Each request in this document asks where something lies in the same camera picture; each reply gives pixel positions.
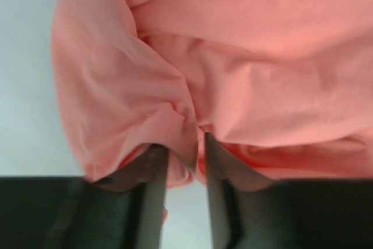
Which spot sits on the pink t shirt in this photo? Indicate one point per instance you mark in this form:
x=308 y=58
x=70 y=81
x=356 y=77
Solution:
x=284 y=85

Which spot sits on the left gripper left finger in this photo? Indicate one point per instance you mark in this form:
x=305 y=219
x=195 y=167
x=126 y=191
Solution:
x=143 y=180

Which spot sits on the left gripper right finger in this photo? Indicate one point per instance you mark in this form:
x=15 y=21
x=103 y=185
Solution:
x=239 y=219

